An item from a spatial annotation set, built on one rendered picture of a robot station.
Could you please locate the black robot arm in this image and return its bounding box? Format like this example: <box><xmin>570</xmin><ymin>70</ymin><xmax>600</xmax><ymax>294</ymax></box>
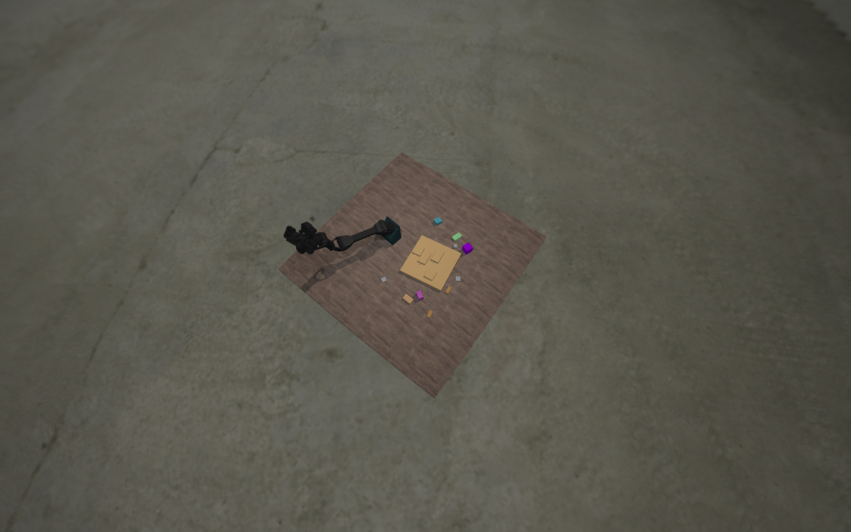
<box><xmin>299</xmin><ymin>219</ymin><xmax>395</xmax><ymax>251</ymax></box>

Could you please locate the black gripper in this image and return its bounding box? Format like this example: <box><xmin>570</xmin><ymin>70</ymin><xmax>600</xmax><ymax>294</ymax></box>
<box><xmin>284</xmin><ymin>225</ymin><xmax>316</xmax><ymax>254</ymax></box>

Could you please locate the tan puzzle board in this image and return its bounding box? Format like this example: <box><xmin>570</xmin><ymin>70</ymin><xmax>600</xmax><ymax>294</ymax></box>
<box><xmin>400</xmin><ymin>235</ymin><xmax>461</xmax><ymax>292</ymax></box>

